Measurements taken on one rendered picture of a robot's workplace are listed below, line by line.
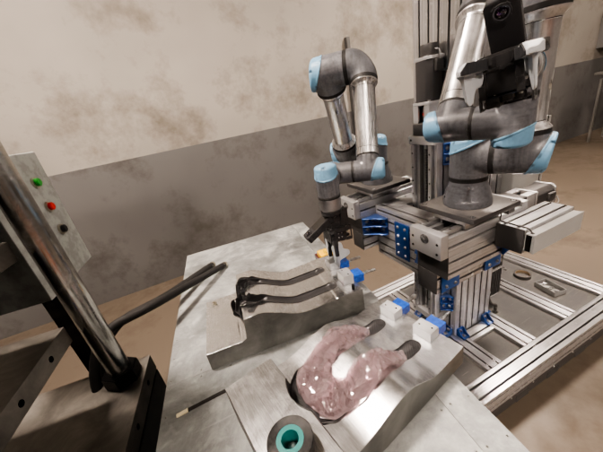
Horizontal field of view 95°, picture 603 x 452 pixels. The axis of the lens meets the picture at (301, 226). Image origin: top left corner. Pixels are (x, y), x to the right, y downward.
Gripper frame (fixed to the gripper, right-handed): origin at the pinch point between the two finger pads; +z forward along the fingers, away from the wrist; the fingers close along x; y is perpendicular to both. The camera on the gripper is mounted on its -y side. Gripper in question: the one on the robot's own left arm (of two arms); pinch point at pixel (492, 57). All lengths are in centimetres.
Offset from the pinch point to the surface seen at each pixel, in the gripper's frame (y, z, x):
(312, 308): 51, 1, 49
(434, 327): 56, -8, 17
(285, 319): 51, 9, 53
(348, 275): 48, -14, 44
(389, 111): 5, -311, 156
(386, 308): 54, -10, 30
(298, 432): 48, 32, 26
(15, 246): 8, 50, 97
